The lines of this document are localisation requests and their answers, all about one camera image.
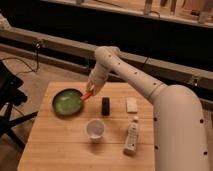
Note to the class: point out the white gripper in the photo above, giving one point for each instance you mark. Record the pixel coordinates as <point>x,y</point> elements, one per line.
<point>97,78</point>

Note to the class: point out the red pepper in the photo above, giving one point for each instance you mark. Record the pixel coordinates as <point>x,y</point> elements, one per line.
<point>86,96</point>

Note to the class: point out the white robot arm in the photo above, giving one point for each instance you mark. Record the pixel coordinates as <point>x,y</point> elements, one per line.
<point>180,142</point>

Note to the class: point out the white sponge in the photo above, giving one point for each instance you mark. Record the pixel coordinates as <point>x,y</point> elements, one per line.
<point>131,105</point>

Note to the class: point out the black rectangular block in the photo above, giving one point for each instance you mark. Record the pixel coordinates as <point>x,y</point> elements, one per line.
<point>105,106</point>

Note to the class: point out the green plate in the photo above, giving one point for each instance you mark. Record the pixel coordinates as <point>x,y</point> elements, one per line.
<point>67,102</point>

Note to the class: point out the white paper cup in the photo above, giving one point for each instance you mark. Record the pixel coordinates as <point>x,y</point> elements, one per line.
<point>95,129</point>

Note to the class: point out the wooden table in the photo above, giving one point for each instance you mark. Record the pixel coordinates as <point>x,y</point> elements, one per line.
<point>61,144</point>

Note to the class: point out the white squeeze bottle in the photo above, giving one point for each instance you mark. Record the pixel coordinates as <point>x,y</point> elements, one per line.
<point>132,137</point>

